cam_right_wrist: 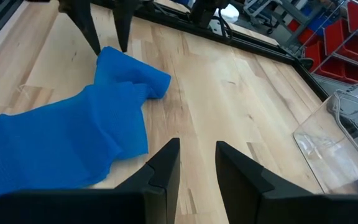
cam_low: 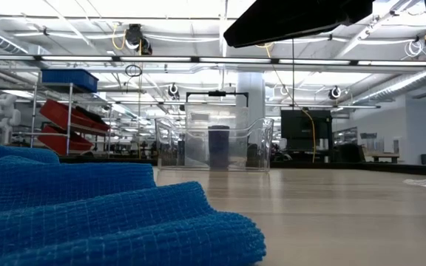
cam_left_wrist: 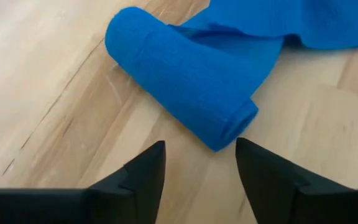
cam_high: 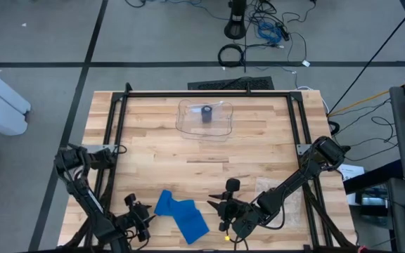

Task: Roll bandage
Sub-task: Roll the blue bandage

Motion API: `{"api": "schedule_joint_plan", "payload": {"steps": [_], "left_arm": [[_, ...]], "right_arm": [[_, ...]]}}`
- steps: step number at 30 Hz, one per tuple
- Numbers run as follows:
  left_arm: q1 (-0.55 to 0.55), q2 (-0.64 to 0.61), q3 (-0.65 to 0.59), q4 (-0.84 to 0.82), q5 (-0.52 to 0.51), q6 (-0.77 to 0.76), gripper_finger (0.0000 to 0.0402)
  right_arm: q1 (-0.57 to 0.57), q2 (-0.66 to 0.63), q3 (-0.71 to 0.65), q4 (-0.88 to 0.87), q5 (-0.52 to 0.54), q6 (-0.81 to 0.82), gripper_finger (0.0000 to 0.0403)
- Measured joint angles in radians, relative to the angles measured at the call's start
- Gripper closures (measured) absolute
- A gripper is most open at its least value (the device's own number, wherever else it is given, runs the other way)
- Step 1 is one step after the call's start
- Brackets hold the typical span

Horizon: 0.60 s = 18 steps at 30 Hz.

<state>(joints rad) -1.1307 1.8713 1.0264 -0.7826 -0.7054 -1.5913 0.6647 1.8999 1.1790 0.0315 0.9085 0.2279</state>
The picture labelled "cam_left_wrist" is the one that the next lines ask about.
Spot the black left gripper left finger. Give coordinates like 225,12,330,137
0,140,167,224

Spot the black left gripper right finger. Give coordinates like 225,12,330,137
235,137,358,224

